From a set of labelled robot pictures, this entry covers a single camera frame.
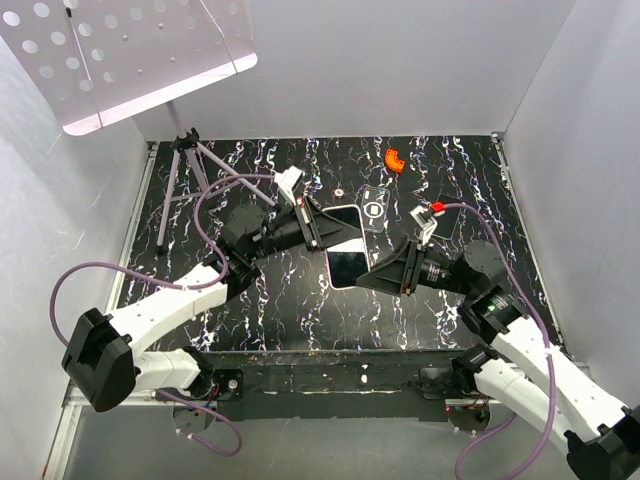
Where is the black front mounting rail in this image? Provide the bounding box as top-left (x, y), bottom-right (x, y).
top-left (183, 350), bottom-right (507, 429)

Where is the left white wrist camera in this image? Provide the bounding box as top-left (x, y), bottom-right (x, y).
top-left (274, 166), bottom-right (304, 205)

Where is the purple cable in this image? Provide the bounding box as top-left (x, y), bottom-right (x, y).
top-left (439, 202), bottom-right (559, 480)
top-left (49, 172), bottom-right (281, 457)

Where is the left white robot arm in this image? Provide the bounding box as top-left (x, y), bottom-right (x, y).
top-left (62, 196), bottom-right (364, 413)

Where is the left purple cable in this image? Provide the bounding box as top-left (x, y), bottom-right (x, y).
top-left (49, 172), bottom-right (281, 457)

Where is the clear phone case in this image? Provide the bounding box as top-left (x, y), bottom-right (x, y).
top-left (357, 185), bottom-right (390, 233)

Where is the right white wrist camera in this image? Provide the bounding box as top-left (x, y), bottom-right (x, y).
top-left (410, 202), bottom-right (446, 249)

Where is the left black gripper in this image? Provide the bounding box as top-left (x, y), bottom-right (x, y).
top-left (247, 195), bottom-right (361, 262)

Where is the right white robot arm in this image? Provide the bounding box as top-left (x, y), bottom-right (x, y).
top-left (356, 240), bottom-right (639, 479)

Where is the phone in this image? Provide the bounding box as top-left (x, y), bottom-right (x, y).
top-left (317, 205), bottom-right (369, 276)
top-left (326, 249), bottom-right (370, 290)

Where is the perforated white music stand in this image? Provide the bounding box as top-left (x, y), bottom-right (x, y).
top-left (0, 0), bottom-right (282, 256)

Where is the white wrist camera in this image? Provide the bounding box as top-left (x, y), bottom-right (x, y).
top-left (410, 202), bottom-right (446, 249)
top-left (274, 166), bottom-right (304, 205)

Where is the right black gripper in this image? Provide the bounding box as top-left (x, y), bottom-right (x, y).
top-left (355, 237), bottom-right (475, 297)

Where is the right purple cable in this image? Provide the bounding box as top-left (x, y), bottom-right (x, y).
top-left (439, 202), bottom-right (559, 480)

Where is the orange curved plastic part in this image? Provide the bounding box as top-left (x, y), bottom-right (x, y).
top-left (384, 148), bottom-right (406, 174)

